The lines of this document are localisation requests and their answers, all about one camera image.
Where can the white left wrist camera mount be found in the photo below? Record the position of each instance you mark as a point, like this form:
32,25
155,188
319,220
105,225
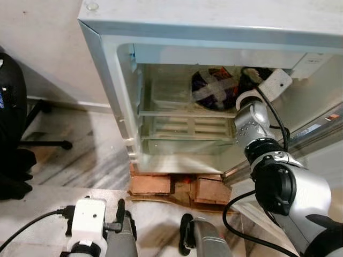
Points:
88,222

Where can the orange brick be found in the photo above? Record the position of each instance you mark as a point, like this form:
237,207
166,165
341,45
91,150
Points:
150,186
211,191

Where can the grey robot left leg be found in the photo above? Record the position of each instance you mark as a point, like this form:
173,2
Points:
120,241

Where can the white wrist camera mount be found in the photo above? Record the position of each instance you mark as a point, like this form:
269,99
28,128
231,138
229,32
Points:
88,222
276,85

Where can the white mini fridge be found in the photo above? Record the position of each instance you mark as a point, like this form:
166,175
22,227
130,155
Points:
214,16

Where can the clear crisper drawer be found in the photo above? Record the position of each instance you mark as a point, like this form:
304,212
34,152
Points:
182,128

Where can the glass fridge shelf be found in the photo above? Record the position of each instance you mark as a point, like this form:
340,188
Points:
177,113

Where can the black office chair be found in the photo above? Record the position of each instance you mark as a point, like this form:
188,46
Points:
10,107

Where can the taped steel bowl purple contents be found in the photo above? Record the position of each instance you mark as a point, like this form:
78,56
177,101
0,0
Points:
211,91

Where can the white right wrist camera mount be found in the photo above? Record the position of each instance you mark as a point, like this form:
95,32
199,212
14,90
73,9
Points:
276,85

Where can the clear plastic tray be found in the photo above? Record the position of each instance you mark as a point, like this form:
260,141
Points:
171,99

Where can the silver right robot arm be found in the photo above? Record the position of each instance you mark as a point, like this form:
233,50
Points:
295,187

